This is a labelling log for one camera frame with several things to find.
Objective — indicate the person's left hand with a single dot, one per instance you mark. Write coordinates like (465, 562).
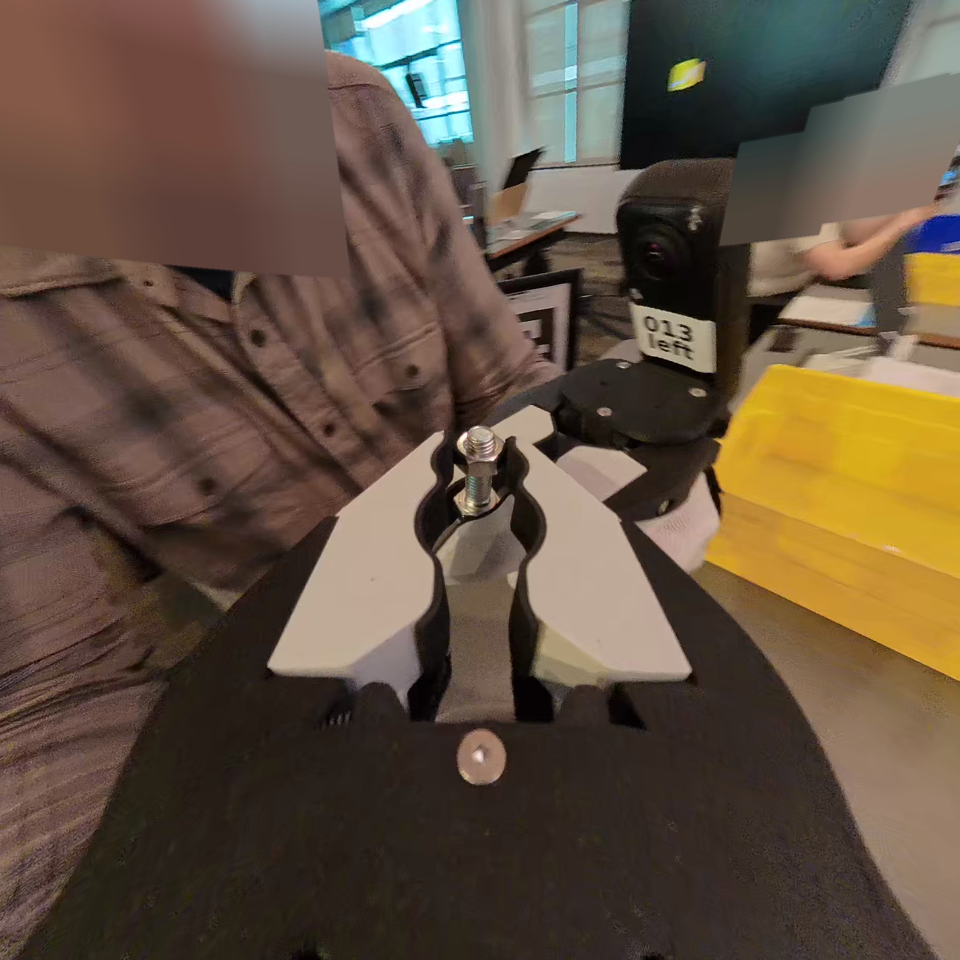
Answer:
(690, 525)

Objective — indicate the yellow plastic bin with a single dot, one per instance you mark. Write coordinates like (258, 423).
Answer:
(840, 495)

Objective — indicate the black framed sign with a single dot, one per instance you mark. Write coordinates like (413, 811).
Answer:
(543, 318)

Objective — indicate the small yellow bin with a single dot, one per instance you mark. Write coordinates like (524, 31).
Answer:
(933, 281)

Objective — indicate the silver hex bolt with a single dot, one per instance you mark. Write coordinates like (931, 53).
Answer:
(480, 446)

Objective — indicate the silver hex nut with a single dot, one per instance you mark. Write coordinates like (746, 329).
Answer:
(473, 504)

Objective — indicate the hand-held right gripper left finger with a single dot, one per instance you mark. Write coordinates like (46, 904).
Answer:
(360, 600)

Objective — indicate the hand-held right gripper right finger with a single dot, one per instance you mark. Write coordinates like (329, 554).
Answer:
(600, 600)

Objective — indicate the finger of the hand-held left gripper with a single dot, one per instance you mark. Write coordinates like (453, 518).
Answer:
(600, 473)
(528, 423)

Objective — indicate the blue plastic bin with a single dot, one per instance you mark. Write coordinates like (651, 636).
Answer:
(941, 234)

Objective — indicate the dark wall screen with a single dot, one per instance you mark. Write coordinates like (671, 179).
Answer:
(780, 90)

